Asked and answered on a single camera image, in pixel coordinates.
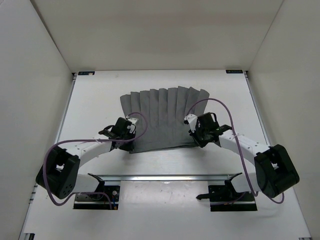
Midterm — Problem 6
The right blue corner sticker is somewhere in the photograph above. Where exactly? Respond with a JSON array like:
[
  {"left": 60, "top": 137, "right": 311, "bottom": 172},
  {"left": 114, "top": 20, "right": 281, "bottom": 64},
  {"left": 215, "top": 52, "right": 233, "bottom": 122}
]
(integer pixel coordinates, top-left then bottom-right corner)
[{"left": 225, "top": 69, "right": 243, "bottom": 74}]

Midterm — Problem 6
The left blue corner sticker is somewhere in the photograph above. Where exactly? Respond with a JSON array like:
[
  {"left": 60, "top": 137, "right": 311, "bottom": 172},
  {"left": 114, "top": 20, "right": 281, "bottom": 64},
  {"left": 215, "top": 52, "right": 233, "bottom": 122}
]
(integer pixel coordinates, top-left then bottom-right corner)
[{"left": 77, "top": 71, "right": 95, "bottom": 76}]

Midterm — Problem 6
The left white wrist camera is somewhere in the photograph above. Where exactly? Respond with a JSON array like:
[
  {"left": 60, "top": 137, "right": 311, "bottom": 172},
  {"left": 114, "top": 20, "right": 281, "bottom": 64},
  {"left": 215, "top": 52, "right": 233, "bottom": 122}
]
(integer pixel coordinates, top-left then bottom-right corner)
[{"left": 125, "top": 115, "right": 139, "bottom": 134}]

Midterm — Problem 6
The purple cable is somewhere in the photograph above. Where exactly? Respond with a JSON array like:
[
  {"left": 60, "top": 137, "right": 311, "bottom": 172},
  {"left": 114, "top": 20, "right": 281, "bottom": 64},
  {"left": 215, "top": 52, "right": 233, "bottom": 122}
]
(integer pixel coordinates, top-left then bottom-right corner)
[
  {"left": 185, "top": 98, "right": 285, "bottom": 205},
  {"left": 41, "top": 112, "right": 148, "bottom": 206}
]

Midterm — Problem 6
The grey pleated skirt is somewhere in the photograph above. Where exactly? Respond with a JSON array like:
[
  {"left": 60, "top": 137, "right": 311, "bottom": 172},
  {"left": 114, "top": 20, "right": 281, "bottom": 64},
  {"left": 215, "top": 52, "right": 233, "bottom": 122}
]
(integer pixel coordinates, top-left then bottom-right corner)
[{"left": 120, "top": 86, "right": 210, "bottom": 154}]

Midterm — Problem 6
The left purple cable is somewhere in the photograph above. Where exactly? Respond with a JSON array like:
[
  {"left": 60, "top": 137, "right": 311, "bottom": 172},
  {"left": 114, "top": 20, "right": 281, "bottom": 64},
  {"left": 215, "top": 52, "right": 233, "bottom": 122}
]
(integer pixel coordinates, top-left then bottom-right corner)
[{"left": 41, "top": 112, "right": 148, "bottom": 206}]

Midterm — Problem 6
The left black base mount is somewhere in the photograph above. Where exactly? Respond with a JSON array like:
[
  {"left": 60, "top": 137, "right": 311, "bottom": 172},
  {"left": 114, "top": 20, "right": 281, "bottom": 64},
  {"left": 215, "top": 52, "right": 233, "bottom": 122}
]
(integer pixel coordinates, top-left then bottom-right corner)
[{"left": 73, "top": 173, "right": 121, "bottom": 211}]

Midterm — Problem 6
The blue corner sticker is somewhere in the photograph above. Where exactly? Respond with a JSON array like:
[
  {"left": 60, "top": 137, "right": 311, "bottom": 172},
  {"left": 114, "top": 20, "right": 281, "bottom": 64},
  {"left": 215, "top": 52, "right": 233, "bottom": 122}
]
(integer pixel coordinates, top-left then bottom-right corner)
[
  {"left": 77, "top": 71, "right": 95, "bottom": 76},
  {"left": 225, "top": 69, "right": 243, "bottom": 74}
]

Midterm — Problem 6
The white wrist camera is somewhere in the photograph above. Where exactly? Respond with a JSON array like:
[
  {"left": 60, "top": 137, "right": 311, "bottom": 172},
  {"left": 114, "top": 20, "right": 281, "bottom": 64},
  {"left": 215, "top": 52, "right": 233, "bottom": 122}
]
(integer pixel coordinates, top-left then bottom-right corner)
[
  {"left": 184, "top": 114, "right": 198, "bottom": 133},
  {"left": 125, "top": 115, "right": 139, "bottom": 134}
]

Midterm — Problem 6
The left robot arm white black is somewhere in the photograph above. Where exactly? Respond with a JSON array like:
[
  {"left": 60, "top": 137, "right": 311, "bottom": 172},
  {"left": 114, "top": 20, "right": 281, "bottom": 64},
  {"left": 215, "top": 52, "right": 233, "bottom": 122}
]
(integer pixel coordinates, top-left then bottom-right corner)
[{"left": 35, "top": 116, "right": 138, "bottom": 207}]

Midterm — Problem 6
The aluminium front rail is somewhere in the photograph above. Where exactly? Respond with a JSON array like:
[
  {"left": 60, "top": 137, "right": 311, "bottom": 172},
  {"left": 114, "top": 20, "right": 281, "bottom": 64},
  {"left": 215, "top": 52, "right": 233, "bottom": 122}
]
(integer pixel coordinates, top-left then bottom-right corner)
[{"left": 96, "top": 173, "right": 244, "bottom": 182}]

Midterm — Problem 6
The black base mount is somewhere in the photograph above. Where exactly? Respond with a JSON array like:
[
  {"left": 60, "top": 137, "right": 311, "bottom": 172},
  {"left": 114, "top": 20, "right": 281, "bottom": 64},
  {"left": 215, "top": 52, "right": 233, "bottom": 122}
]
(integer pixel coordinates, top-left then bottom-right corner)
[
  {"left": 73, "top": 173, "right": 121, "bottom": 211},
  {"left": 196, "top": 173, "right": 258, "bottom": 212}
]

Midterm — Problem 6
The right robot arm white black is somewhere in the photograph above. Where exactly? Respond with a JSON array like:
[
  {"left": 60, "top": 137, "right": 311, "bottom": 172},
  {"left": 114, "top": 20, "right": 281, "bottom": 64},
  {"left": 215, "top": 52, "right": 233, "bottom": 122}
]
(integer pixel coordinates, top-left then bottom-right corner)
[{"left": 184, "top": 112, "right": 300, "bottom": 200}]

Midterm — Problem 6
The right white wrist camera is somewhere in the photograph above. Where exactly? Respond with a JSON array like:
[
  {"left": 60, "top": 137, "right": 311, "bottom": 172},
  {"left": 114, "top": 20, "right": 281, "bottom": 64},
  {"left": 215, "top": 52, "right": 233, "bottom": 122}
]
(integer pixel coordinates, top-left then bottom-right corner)
[{"left": 184, "top": 114, "right": 198, "bottom": 133}]

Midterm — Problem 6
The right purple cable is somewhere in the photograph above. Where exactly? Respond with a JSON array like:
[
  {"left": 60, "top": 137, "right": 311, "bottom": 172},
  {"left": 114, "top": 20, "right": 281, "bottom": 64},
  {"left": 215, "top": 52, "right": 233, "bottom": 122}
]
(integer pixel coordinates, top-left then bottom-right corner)
[{"left": 185, "top": 98, "right": 285, "bottom": 205}]

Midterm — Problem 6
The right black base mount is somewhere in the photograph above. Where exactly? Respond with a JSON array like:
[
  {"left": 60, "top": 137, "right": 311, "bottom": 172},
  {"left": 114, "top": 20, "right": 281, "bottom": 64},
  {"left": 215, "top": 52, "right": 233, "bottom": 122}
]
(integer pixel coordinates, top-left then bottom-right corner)
[{"left": 196, "top": 173, "right": 258, "bottom": 212}]

